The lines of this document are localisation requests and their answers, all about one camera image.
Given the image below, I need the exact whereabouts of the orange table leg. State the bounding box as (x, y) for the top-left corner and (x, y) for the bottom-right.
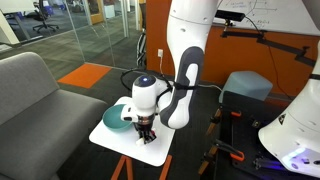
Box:
(110, 154), (135, 180)
(158, 153), (174, 180)

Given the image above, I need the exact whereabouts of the black stereo camera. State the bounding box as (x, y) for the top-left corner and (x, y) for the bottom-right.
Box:
(214, 9), (247, 23)

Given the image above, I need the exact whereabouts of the white desk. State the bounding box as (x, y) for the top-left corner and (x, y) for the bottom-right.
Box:
(0, 0), (36, 46)

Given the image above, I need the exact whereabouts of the black office chair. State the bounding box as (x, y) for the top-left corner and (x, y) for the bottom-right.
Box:
(31, 0), (61, 34)

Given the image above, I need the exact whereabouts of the grey sofa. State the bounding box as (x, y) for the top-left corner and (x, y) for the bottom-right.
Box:
(0, 51), (109, 180)

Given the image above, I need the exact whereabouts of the green bowl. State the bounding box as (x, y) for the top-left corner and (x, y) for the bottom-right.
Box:
(102, 103), (135, 132)

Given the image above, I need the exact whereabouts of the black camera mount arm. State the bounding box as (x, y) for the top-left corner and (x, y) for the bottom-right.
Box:
(220, 21), (317, 68)

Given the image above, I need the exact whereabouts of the black looped cable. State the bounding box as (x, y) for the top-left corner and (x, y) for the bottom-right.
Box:
(119, 67), (175, 93)

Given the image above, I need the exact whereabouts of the black work table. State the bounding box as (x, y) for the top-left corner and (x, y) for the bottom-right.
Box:
(199, 90), (320, 180)

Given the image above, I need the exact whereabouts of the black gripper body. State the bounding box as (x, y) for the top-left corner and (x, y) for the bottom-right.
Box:
(135, 114), (158, 134)

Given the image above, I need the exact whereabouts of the orange black clamp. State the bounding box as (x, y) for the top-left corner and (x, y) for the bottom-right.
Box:
(213, 138), (246, 163)

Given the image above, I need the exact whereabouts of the white small table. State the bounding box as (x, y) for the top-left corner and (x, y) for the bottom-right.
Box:
(88, 95), (177, 168)

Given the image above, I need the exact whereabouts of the whiteboard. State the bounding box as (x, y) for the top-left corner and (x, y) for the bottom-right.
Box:
(212, 0), (320, 37)

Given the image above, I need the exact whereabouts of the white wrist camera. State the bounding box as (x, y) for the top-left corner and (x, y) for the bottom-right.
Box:
(120, 105), (139, 123)

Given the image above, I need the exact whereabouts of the glass partition wall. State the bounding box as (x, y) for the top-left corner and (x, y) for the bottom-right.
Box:
(0, 0), (148, 69)

